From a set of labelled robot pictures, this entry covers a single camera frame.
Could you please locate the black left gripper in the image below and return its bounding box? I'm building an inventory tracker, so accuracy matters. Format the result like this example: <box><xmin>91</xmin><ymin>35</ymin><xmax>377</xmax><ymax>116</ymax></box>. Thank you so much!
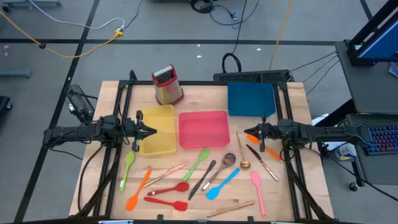
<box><xmin>124</xmin><ymin>110</ymin><xmax>158</xmax><ymax>152</ymax></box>

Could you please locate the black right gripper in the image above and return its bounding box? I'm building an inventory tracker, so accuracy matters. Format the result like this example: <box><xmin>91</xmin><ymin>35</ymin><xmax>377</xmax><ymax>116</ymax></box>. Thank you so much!
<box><xmin>244</xmin><ymin>114</ymin><xmax>280</xmax><ymax>153</ymax></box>

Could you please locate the yellow plastic bin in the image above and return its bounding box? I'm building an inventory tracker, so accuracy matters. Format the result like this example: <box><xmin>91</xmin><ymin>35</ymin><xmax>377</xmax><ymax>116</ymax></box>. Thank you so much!
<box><xmin>138</xmin><ymin>104</ymin><xmax>177</xmax><ymax>156</ymax></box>

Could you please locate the blue plastic bin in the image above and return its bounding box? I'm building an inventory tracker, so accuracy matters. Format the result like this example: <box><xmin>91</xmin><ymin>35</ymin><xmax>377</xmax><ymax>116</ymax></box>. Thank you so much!
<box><xmin>227</xmin><ymin>82</ymin><xmax>277</xmax><ymax>118</ymax></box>

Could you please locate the green silicone spoon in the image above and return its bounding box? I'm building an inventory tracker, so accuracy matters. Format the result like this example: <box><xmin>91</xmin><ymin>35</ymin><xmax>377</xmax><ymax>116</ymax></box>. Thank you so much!
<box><xmin>119</xmin><ymin>151</ymin><xmax>136</xmax><ymax>194</ymax></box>

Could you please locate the gold metal spoon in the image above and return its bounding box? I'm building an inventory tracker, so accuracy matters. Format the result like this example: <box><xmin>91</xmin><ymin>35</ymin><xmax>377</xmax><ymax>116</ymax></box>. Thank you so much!
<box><xmin>235</xmin><ymin>131</ymin><xmax>251</xmax><ymax>170</ymax></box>

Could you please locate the pink plastic bin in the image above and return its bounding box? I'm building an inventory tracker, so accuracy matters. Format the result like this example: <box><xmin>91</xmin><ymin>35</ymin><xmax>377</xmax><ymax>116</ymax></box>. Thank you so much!
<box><xmin>178</xmin><ymin>110</ymin><xmax>231</xmax><ymax>149</ymax></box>

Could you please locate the green silicone spatula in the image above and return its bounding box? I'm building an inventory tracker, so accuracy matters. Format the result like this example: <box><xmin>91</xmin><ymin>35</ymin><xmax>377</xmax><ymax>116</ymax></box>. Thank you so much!
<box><xmin>182</xmin><ymin>148</ymin><xmax>211</xmax><ymax>182</ymax></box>

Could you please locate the red silicone spoon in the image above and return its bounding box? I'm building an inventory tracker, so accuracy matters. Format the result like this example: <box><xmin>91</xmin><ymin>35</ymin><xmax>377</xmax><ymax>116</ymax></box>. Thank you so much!
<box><xmin>147</xmin><ymin>182</ymin><xmax>190</xmax><ymax>197</ymax></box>

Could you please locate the black table knife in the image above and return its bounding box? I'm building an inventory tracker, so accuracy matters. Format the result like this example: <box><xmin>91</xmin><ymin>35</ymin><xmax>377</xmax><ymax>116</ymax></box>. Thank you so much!
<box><xmin>187</xmin><ymin>159</ymin><xmax>217</xmax><ymax>201</ymax></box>

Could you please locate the orange silicone spatula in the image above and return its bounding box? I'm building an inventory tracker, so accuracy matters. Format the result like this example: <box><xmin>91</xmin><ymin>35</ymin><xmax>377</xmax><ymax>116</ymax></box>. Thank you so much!
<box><xmin>125</xmin><ymin>168</ymin><xmax>153</xmax><ymax>212</ymax></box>
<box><xmin>246</xmin><ymin>133</ymin><xmax>282</xmax><ymax>162</ymax></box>

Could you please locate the blue silicone spatula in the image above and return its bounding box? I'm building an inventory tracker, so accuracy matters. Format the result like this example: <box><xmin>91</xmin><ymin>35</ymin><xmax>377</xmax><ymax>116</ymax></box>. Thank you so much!
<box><xmin>205</xmin><ymin>167</ymin><xmax>241</xmax><ymax>201</ymax></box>

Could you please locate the red silicone spatula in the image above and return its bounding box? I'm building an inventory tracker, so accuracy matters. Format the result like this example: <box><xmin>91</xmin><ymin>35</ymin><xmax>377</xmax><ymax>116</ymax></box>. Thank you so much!
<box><xmin>143</xmin><ymin>197</ymin><xmax>188</xmax><ymax>212</ymax></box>

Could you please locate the wooden handled utensil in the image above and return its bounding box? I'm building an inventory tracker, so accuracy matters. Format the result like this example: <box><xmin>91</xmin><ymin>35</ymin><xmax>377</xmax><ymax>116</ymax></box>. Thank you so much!
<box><xmin>206</xmin><ymin>200</ymin><xmax>256</xmax><ymax>218</ymax></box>

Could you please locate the red steel box grater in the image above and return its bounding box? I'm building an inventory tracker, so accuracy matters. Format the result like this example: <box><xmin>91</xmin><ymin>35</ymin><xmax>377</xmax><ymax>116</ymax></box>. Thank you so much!
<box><xmin>151</xmin><ymin>63</ymin><xmax>185</xmax><ymax>106</ymax></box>

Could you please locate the pink silicone spatula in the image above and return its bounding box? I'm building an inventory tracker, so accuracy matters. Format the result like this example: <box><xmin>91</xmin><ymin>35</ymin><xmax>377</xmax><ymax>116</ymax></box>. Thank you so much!
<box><xmin>250</xmin><ymin>170</ymin><xmax>267</xmax><ymax>219</ymax></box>

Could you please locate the black power supply box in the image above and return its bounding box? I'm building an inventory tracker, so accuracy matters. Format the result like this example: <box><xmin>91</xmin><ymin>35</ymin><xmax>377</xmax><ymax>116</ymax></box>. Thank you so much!
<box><xmin>65</xmin><ymin>84</ymin><xmax>96</xmax><ymax>124</ymax></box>

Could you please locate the backlit black keyboard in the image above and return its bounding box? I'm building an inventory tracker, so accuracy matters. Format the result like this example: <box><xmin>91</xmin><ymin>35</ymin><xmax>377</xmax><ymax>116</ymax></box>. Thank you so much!
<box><xmin>357</xmin><ymin>123</ymin><xmax>398</xmax><ymax>157</ymax></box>

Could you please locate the grey keyboard desk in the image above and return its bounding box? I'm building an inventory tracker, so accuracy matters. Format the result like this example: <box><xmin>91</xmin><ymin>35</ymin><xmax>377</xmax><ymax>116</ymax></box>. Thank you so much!
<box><xmin>346</xmin><ymin>113</ymin><xmax>398</xmax><ymax>187</ymax></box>

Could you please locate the grey floor bar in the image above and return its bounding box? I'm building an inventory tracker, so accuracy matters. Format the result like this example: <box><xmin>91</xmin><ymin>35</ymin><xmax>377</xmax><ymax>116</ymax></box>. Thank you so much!
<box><xmin>0</xmin><ymin>70</ymin><xmax>32</xmax><ymax>79</ymax></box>

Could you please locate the black caster foot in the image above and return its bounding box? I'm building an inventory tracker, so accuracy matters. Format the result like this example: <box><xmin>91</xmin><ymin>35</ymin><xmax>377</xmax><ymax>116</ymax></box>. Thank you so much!
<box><xmin>0</xmin><ymin>95</ymin><xmax>14</xmax><ymax>111</ymax></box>

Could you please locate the black computer monitor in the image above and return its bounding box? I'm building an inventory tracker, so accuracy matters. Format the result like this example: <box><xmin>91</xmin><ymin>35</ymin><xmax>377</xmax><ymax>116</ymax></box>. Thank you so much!
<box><xmin>346</xmin><ymin>0</ymin><xmax>398</xmax><ymax>67</ymax></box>

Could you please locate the grey cart base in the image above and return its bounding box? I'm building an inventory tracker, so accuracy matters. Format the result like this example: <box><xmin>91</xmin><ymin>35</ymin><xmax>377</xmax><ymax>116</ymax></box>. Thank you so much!
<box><xmin>1</xmin><ymin>0</ymin><xmax>62</xmax><ymax>12</ymax></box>

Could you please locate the black aluminium table frame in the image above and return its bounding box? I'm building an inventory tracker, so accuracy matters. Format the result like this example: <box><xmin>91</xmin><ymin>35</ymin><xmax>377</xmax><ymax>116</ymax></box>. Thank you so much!
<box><xmin>74</xmin><ymin>70</ymin><xmax>335</xmax><ymax>224</ymax></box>

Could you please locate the black looped cable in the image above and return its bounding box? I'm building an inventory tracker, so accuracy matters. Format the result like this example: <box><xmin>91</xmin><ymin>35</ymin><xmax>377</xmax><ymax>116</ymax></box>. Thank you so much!
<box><xmin>221</xmin><ymin>0</ymin><xmax>248</xmax><ymax>74</ymax></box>

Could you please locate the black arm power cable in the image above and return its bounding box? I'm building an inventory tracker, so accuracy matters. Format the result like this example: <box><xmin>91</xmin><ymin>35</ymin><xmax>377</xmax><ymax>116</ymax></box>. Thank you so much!
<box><xmin>76</xmin><ymin>144</ymin><xmax>106</xmax><ymax>213</ymax></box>

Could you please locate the black desk cable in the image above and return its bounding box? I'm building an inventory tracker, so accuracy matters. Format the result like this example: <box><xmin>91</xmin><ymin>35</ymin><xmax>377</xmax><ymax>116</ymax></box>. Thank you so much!
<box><xmin>302</xmin><ymin>55</ymin><xmax>340</xmax><ymax>83</ymax></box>
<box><xmin>289</xmin><ymin>50</ymin><xmax>338</xmax><ymax>73</ymax></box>
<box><xmin>305</xmin><ymin>59</ymin><xmax>341</xmax><ymax>97</ymax></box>

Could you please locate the yellow extension cable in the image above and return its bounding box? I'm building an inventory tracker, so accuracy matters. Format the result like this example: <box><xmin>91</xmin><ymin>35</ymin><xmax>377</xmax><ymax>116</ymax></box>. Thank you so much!
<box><xmin>0</xmin><ymin>11</ymin><xmax>124</xmax><ymax>59</ymax></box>
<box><xmin>269</xmin><ymin>0</ymin><xmax>295</xmax><ymax>71</ymax></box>

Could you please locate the thin black floor cable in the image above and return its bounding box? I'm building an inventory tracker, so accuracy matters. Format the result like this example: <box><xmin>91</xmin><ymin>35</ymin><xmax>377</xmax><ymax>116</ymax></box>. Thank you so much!
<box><xmin>123</xmin><ymin>0</ymin><xmax>144</xmax><ymax>30</ymax></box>

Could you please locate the white cable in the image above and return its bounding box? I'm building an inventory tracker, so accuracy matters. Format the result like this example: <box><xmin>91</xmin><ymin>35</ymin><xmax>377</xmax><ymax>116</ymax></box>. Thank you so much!
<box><xmin>27</xmin><ymin>0</ymin><xmax>126</xmax><ymax>32</ymax></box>

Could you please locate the black cable bundle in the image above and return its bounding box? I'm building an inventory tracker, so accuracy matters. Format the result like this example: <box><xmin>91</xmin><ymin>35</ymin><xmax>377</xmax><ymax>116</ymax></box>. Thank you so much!
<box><xmin>189</xmin><ymin>0</ymin><xmax>261</xmax><ymax>27</ymax></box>

